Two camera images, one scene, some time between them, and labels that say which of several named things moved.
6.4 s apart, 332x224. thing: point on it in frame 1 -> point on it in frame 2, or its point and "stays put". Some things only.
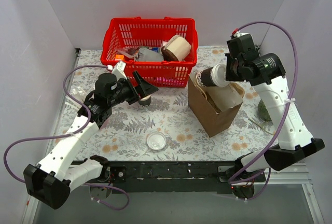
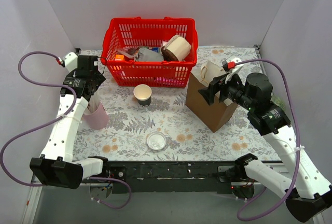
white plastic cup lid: [156, 140] stays put
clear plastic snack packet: [129, 52] stays put
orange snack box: [120, 57] stays put
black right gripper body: [232, 69] -> [218, 92]
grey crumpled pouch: [146, 55] stays put
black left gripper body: [134, 92] -> [94, 84]
